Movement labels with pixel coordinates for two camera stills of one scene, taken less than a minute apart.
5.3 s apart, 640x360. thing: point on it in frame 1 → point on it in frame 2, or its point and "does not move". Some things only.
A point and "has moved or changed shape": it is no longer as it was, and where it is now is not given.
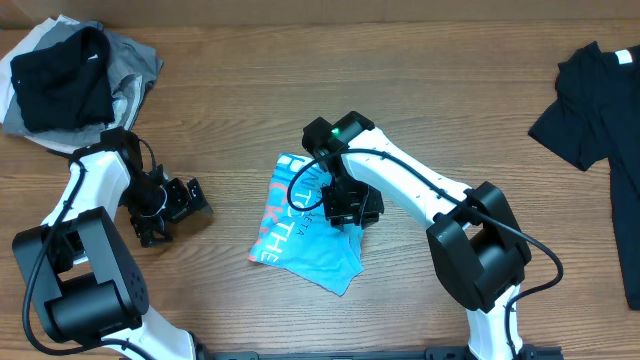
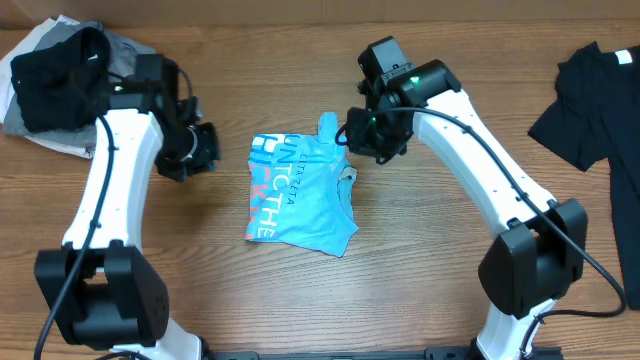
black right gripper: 370,215 → 358,142
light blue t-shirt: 305,242 has moved or changed shape
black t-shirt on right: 597,119 does not move
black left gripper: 144,225 → 206,162
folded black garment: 67,85 does not move
